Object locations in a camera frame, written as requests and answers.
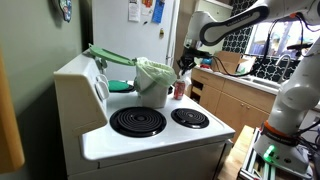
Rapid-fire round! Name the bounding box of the small black coil burner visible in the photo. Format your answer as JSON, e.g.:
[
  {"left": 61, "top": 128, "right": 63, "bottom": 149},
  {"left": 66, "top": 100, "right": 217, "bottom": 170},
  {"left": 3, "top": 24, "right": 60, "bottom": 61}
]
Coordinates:
[{"left": 170, "top": 107, "right": 211, "bottom": 130}]

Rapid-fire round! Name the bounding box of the white electric stove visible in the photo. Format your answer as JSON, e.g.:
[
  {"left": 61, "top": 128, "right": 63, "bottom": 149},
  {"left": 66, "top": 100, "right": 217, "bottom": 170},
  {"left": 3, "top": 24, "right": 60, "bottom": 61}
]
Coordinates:
[{"left": 53, "top": 53, "right": 236, "bottom": 180}]

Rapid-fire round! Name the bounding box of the wooden kitchen counter cabinet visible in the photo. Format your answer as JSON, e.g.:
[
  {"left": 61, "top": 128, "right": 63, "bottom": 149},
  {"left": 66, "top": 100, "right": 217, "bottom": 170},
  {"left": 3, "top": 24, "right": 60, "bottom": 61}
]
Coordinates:
[{"left": 189, "top": 65, "right": 320, "bottom": 143}]

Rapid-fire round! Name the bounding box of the red soda can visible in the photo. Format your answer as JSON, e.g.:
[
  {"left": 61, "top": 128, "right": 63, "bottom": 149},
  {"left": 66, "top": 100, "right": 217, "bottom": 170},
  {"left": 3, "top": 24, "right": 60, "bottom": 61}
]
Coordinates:
[{"left": 173, "top": 79, "right": 186, "bottom": 101}]

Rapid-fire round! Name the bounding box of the white paper sheet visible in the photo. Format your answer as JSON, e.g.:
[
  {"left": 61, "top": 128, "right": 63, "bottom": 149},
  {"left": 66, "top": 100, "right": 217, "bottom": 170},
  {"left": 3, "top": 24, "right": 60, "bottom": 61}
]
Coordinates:
[{"left": 128, "top": 0, "right": 142, "bottom": 23}]

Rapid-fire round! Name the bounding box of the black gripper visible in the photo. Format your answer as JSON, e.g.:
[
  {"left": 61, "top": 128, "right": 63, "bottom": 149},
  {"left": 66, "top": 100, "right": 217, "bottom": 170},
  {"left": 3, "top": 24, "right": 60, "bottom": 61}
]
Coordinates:
[{"left": 176, "top": 46, "right": 213, "bottom": 80}]

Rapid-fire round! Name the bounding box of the white refrigerator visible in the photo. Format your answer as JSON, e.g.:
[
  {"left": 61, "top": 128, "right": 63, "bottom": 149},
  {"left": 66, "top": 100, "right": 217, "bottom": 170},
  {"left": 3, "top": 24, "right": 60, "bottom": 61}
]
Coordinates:
[{"left": 91, "top": 0, "right": 181, "bottom": 82}]

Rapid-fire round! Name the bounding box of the light wooden robot table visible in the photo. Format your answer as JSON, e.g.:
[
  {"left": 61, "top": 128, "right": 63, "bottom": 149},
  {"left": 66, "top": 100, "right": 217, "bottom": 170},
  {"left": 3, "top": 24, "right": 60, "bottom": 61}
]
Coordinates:
[{"left": 217, "top": 124, "right": 256, "bottom": 180}]

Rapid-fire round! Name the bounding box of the aluminium profile frame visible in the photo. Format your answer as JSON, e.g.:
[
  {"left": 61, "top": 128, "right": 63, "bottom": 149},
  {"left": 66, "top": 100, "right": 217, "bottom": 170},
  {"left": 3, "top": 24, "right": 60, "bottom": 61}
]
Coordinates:
[{"left": 237, "top": 127, "right": 315, "bottom": 180}]

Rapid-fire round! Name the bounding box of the chrome kitchen faucet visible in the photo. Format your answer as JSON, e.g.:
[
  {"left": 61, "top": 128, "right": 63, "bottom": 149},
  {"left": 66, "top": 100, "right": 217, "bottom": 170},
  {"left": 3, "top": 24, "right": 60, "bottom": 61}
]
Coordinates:
[{"left": 275, "top": 54, "right": 292, "bottom": 84}]

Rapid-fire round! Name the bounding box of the white wall cabinet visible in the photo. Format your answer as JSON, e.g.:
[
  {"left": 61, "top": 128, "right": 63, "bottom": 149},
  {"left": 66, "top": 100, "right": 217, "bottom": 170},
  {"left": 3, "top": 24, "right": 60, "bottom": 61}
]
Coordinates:
[{"left": 194, "top": 0, "right": 234, "bottom": 22}]

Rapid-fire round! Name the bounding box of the blue paper note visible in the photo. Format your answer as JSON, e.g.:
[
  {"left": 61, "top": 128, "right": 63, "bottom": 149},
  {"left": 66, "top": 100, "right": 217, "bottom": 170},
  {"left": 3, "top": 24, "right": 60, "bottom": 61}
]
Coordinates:
[{"left": 151, "top": 0, "right": 166, "bottom": 25}]

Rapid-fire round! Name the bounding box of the brown cardboard box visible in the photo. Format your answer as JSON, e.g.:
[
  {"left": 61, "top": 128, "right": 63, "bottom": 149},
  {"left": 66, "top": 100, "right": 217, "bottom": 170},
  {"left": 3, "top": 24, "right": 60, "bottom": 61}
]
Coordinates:
[{"left": 213, "top": 50, "right": 256, "bottom": 75}]

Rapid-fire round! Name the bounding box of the white trash bin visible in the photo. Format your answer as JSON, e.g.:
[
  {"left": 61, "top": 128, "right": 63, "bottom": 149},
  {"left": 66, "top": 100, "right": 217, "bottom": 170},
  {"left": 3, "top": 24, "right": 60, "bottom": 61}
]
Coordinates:
[{"left": 135, "top": 74, "right": 169, "bottom": 110}]

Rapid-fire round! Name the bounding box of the white stove knob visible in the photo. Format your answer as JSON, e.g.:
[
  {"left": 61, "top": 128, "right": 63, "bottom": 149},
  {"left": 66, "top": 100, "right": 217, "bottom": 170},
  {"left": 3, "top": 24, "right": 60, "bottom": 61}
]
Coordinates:
[
  {"left": 94, "top": 81, "right": 111, "bottom": 101},
  {"left": 96, "top": 73, "right": 110, "bottom": 88}
]

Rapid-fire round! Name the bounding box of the kitchen window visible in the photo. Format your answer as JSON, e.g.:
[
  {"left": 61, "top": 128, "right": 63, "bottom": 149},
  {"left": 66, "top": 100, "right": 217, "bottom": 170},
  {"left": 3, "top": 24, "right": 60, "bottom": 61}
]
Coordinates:
[{"left": 248, "top": 19, "right": 316, "bottom": 62}]

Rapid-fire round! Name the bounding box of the yellow wooden panel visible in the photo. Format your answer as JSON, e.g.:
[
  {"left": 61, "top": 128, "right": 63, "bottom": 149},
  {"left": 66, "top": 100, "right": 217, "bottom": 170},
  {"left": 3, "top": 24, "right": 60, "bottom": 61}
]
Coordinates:
[{"left": 0, "top": 49, "right": 26, "bottom": 175}]

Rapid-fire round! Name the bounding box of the orange printed paper note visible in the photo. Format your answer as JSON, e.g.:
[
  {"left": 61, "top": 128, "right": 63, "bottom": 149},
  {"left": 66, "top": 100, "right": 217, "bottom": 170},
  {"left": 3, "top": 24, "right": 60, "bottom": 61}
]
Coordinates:
[{"left": 141, "top": 0, "right": 155, "bottom": 16}]

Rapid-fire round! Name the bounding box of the colourful round wall decoration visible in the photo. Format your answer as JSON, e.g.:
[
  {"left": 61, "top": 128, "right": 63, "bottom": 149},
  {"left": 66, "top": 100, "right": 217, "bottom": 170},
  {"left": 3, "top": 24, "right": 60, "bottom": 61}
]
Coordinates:
[{"left": 57, "top": 0, "right": 73, "bottom": 24}]

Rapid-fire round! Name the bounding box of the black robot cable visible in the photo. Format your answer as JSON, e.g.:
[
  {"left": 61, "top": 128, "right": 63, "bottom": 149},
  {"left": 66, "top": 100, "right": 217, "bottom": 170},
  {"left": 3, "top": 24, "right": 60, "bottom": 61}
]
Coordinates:
[{"left": 211, "top": 13, "right": 320, "bottom": 79}]

